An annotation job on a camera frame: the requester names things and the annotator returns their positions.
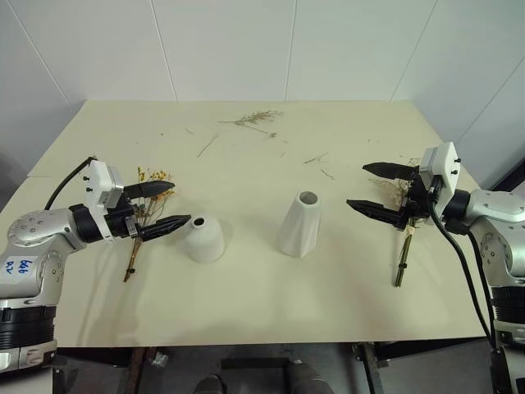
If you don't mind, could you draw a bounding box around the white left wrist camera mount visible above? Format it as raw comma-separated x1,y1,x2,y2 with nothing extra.
83,158,125,218

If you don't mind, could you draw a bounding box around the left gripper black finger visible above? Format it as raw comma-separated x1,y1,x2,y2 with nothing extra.
140,214,193,242
121,180,176,199

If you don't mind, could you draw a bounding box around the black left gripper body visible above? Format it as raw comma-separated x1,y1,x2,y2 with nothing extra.
104,195,144,242

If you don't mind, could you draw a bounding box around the white faceted wide-mouth vase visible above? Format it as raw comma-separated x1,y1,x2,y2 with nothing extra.
277,190,322,259

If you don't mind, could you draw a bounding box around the yellow dried flower bunch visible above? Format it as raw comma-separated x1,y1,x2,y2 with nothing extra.
122,165,176,284

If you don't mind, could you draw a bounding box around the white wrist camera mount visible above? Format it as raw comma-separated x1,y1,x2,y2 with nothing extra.
83,158,125,218
419,141,461,226

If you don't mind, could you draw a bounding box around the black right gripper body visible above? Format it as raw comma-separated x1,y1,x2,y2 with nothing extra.
395,163,443,231

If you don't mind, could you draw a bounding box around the beige dried flower bunch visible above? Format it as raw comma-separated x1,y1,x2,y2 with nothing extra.
367,158,420,288

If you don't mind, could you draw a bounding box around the dark rounded shape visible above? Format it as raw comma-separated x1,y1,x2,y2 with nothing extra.
285,360,331,394
194,373,227,394

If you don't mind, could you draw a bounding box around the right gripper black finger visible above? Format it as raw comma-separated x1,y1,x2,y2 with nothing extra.
362,162,419,181
346,199,406,231

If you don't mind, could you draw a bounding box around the white narrow-neck round vase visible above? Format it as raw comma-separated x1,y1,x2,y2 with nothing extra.
179,216,226,263

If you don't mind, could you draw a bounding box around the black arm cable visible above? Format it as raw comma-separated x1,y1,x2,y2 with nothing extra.
426,184,500,350
43,155,98,210
445,219,500,341

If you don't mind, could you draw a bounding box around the dried sprig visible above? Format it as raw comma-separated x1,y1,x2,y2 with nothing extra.
217,109,284,140

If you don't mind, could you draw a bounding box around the long loose dried stem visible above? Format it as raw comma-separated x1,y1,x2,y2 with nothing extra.
196,135,220,158

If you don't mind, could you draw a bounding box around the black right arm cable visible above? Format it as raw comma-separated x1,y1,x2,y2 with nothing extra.
426,184,500,350
445,219,500,341

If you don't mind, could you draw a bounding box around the brown wooden stick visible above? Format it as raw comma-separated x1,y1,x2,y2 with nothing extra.
128,346,159,394

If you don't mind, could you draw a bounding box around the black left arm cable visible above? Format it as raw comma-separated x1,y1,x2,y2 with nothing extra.
43,155,98,210

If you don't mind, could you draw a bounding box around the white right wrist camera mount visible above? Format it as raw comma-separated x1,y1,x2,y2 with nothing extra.
419,141,461,226

